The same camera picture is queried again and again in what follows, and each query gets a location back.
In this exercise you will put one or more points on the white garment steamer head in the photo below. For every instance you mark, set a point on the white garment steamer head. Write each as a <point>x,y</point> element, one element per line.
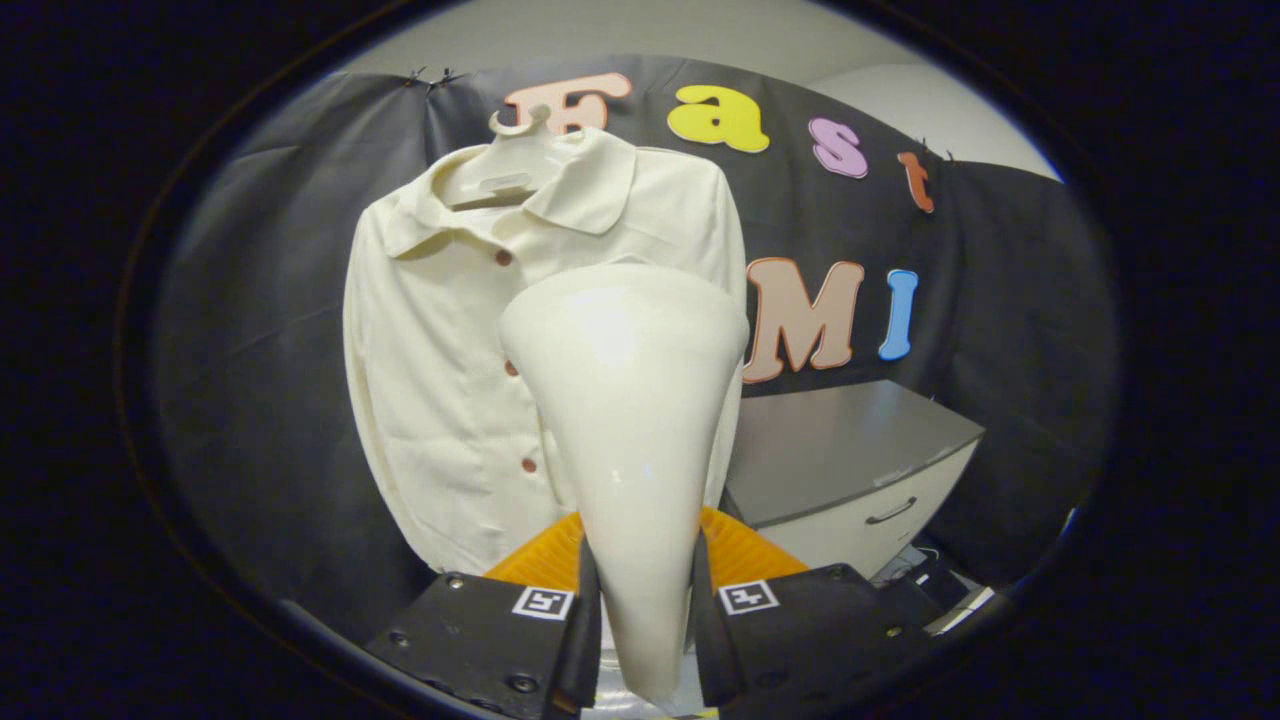
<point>630,420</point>

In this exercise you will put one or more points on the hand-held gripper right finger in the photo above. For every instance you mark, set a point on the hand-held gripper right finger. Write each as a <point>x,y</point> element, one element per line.
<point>705,650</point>

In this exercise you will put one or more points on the dark floor object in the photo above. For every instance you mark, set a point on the dark floor object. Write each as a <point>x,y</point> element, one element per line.
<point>935,580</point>

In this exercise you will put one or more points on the cream button-up shirt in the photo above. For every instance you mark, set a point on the cream button-up shirt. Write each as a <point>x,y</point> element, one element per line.
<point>440,380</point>

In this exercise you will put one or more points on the white plastic hanger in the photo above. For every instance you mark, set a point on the white plastic hanger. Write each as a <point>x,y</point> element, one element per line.
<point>500,170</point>

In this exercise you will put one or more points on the beige cabinet with grey top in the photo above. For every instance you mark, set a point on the beige cabinet with grey top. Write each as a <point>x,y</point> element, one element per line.
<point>840,440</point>

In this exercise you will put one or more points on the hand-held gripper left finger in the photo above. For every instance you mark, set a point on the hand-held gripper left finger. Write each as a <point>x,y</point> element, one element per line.
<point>585,660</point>

